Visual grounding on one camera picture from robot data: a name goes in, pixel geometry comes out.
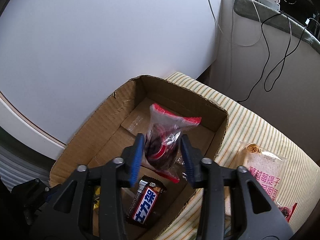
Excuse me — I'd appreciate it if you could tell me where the Snickers bar brown wrapper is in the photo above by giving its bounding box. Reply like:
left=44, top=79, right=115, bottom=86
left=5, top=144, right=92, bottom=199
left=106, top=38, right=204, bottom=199
left=126, top=175, right=167, bottom=227

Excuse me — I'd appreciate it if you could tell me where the yellow candy packet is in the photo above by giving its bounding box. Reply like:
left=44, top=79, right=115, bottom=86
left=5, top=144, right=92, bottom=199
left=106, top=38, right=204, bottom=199
left=93, top=186, right=101, bottom=210

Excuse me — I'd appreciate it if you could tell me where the bagged toast bread pink label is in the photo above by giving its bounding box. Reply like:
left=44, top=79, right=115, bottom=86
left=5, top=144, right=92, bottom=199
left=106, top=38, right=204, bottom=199
left=231, top=141, right=289, bottom=208

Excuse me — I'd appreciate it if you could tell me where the red dates clear bag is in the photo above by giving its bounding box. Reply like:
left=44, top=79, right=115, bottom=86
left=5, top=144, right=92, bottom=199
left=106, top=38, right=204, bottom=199
left=276, top=202, right=298, bottom=222

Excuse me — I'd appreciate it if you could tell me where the brown cardboard box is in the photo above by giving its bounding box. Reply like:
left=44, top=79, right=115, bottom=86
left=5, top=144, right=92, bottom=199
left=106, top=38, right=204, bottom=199
left=50, top=73, right=228, bottom=239

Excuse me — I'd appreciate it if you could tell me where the striped yellow tablecloth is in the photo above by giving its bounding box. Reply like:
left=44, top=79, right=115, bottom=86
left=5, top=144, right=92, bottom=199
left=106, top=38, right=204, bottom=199
left=166, top=72, right=319, bottom=232

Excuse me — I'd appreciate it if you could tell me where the white wardrobe panel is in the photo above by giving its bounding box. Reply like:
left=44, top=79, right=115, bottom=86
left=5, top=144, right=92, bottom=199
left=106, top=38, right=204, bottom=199
left=1, top=0, right=221, bottom=159

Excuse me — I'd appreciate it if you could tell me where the black cable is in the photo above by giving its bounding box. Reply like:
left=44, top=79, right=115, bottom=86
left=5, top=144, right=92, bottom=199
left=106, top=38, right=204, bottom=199
left=236, top=12, right=320, bottom=103

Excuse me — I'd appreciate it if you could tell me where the white cable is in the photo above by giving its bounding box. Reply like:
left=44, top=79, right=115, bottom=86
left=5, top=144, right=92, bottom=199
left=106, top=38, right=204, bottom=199
left=201, top=0, right=263, bottom=91

